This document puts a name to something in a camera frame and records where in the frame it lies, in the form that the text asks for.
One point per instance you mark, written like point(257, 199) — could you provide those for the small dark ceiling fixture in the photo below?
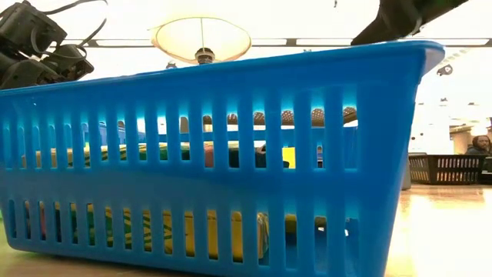
point(444, 70)
point(171, 65)

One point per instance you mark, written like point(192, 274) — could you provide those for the black plastic basket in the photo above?
point(449, 169)

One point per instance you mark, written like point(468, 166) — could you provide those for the blue plastic basket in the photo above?
point(230, 188)

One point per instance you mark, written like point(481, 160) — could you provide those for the person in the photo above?
point(480, 145)

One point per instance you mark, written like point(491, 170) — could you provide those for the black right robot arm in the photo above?
point(399, 19)

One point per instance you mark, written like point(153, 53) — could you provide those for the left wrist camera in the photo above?
point(27, 27)

